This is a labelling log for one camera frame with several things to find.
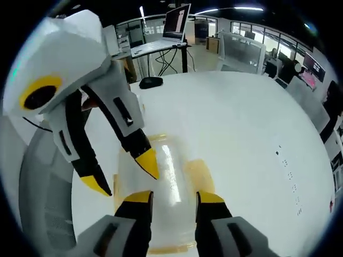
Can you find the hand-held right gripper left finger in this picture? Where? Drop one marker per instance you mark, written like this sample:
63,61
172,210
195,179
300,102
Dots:
128,230

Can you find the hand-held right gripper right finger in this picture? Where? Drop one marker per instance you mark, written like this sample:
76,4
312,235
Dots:
217,233

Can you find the grey mesh office chair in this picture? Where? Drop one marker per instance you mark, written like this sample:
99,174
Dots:
40,187

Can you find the black computer mouse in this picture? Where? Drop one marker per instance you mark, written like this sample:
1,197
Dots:
150,83

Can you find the white side desk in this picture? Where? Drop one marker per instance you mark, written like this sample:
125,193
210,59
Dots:
184,59

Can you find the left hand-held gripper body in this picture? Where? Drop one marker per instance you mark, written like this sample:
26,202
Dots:
69,51

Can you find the dark monitor with pink screen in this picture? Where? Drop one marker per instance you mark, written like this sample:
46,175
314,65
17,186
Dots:
313,69

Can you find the white laptop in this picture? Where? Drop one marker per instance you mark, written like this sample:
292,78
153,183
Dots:
175,24

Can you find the clear container with yellow buckle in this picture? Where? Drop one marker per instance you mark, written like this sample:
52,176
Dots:
171,171

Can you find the long ceiling light strip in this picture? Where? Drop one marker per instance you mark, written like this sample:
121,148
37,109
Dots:
230,10

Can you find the white desk partition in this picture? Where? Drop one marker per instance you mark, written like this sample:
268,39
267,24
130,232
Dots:
241,51

